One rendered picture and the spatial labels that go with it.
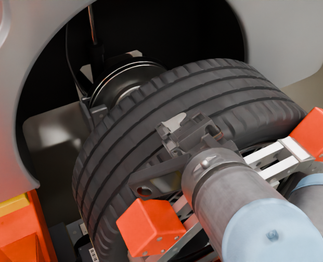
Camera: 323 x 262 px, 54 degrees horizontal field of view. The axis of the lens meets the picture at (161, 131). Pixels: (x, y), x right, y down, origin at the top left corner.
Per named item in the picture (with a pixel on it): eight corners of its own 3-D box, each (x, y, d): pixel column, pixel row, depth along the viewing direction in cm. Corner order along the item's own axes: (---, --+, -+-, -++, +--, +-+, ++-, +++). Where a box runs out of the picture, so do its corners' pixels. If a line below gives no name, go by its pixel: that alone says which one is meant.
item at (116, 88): (176, 107, 128) (163, 44, 102) (186, 119, 123) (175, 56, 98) (105, 145, 122) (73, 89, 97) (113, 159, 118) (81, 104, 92)
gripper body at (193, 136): (217, 139, 55) (252, 172, 44) (177, 168, 55) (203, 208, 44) (196, 106, 52) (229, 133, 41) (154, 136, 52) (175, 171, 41)
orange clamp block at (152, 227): (168, 199, 62) (137, 196, 55) (189, 233, 57) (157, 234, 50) (146, 221, 64) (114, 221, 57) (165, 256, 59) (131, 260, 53)
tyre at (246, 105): (253, 156, 130) (278, 13, 78) (294, 202, 116) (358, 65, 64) (107, 239, 117) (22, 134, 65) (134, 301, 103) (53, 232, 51)
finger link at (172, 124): (182, 112, 62) (198, 129, 53) (157, 130, 62) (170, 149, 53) (173, 100, 60) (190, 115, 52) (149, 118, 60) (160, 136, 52)
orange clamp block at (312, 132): (298, 139, 74) (326, 109, 70) (324, 164, 69) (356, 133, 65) (285, 137, 69) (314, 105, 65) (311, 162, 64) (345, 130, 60)
